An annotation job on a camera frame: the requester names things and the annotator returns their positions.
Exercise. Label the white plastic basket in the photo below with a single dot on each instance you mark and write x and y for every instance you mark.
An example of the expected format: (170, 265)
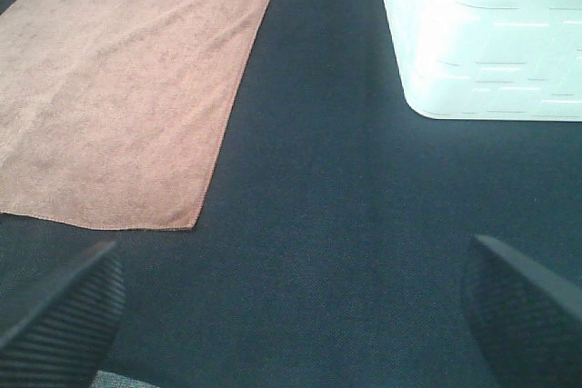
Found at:
(489, 59)

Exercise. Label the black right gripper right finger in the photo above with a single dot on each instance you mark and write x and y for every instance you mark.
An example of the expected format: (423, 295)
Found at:
(525, 319)

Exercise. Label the brown towel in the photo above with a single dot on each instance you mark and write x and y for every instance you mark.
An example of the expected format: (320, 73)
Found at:
(113, 111)

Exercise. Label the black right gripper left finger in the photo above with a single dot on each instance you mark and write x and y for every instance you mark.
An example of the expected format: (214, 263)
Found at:
(57, 332)

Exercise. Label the black table cloth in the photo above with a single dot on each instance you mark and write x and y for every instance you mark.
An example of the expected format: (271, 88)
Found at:
(332, 241)

